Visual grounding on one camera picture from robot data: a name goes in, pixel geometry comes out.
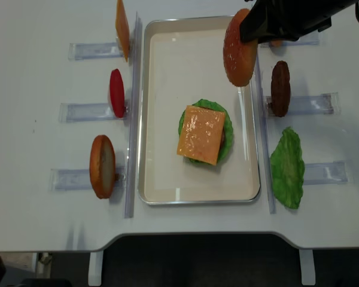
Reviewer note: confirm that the red tomato slice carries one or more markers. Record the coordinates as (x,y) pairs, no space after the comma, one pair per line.
(117,94)

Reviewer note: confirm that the clear holder middle left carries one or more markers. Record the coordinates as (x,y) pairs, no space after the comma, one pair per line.
(73,112)

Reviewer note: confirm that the upright green lettuce leaf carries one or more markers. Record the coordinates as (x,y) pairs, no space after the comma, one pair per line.
(288,169)

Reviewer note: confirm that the clear holder top left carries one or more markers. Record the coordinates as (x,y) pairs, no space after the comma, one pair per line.
(82,51)

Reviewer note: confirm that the clear holder middle right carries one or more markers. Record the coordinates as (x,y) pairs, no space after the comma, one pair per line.
(325,104)

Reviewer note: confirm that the upright orange cheese slice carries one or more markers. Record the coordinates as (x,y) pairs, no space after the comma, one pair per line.
(122,28)

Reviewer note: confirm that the bottom bun slice left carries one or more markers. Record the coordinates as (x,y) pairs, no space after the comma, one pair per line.
(102,167)

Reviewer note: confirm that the clear holder bottom left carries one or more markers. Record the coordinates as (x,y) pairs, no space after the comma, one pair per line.
(69,180)

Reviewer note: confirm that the clear left rail strip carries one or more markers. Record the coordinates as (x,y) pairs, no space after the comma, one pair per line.
(134,112)

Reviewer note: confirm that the clear holder bottom right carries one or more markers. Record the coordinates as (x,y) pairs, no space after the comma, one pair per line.
(336,172)

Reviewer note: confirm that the white metal serving tray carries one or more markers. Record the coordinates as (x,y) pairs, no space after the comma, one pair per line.
(183,63)

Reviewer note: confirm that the clear rail strip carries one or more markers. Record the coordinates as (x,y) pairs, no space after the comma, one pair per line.
(134,112)
(264,138)

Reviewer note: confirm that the green lettuce under cheese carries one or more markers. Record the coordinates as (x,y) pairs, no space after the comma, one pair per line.
(203,103)

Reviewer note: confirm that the white table leg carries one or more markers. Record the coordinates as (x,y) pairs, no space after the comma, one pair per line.
(95,268)
(307,267)

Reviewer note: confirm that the brown patty under cheese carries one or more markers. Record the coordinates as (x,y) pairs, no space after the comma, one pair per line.
(223,136)

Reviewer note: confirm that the sesame top bun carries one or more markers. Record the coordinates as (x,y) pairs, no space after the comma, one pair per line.
(239,58)

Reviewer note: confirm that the clear right rail strip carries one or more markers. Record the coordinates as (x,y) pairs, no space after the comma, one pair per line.
(264,138)

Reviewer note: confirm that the upright brown meat patty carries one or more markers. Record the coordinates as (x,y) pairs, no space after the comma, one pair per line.
(280,89)

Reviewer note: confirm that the white table leg left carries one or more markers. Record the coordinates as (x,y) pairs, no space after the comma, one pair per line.
(95,268)

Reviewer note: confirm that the white table leg right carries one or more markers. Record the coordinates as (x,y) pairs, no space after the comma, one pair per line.
(307,267)

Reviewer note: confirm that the sesame bun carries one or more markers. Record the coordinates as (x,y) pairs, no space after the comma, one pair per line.
(276,43)
(239,58)

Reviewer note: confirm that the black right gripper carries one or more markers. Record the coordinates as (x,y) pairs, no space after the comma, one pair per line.
(289,20)

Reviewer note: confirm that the orange cheese slice on burger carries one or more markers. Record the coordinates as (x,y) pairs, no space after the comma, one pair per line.
(201,133)

